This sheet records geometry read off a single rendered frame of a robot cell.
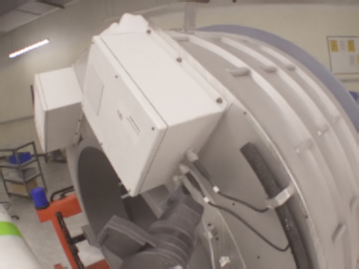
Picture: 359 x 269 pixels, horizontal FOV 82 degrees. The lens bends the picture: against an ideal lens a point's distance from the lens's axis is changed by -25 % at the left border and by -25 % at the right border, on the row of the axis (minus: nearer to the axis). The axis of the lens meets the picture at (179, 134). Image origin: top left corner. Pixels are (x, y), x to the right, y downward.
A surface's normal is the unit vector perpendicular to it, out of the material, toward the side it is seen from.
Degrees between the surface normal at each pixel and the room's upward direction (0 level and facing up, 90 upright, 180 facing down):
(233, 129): 90
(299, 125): 71
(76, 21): 90
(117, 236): 98
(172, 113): 43
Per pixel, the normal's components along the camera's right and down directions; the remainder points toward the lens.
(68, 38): -0.18, 0.25
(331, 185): -0.41, 0.03
